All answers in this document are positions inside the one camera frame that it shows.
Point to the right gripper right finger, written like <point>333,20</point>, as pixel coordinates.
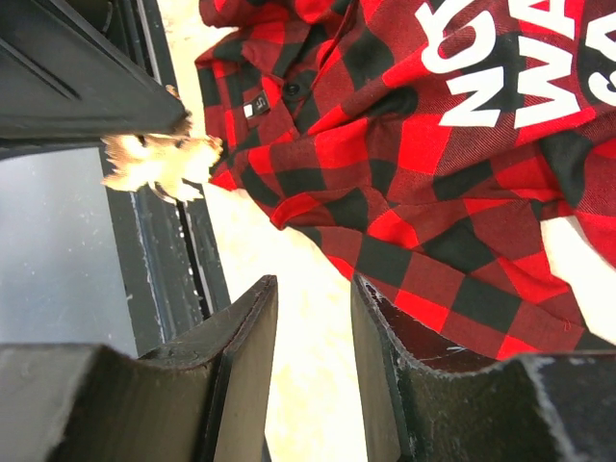
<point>425,398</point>

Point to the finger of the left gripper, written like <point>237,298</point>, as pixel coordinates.
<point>62,79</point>

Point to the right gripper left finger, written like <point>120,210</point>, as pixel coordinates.
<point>200,397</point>

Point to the orange leaf brooch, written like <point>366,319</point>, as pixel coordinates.
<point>170,165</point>

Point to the red black plaid shirt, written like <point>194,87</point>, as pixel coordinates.
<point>421,144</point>

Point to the aluminium rail frame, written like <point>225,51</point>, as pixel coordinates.
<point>84,264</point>

